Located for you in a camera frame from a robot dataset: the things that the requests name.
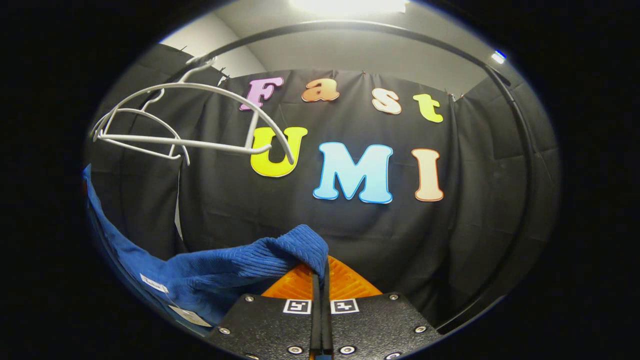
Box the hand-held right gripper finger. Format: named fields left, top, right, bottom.
left=206, top=262, right=322, bottom=360
left=321, top=255, right=444, bottom=360

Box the blue corduroy jacket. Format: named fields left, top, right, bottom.
left=82, top=165, right=330, bottom=336

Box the white plastic hanger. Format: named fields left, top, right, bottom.
left=95, top=55, right=296, bottom=166
left=90, top=89, right=192, bottom=167

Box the black clothes rack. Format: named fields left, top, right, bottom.
left=165, top=20, right=538, bottom=335

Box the black backdrop cloth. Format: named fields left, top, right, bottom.
left=85, top=44, right=561, bottom=331

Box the large ceiling light panel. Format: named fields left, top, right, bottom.
left=290, top=0, right=408, bottom=15

